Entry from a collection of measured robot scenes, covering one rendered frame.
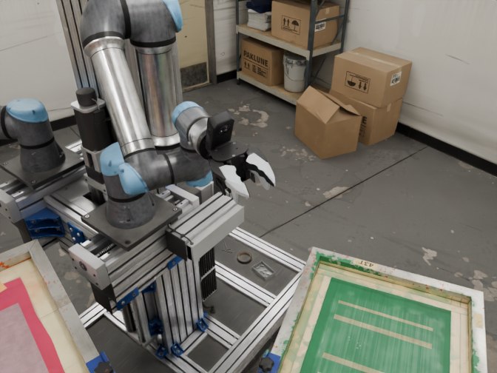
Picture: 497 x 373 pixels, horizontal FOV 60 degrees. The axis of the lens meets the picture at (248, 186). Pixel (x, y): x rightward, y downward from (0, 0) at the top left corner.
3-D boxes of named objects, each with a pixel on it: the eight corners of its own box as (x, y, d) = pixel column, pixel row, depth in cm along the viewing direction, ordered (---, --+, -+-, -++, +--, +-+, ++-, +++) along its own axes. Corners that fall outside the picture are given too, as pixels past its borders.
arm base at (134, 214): (134, 192, 144) (129, 167, 138) (166, 209, 136) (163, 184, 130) (96, 215, 134) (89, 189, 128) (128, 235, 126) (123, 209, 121)
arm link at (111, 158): (101, 182, 131) (92, 143, 123) (144, 171, 136) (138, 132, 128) (111, 203, 123) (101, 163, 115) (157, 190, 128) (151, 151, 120)
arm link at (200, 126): (217, 113, 93) (182, 126, 90) (225, 121, 90) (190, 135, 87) (222, 142, 98) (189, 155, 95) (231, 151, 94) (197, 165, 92)
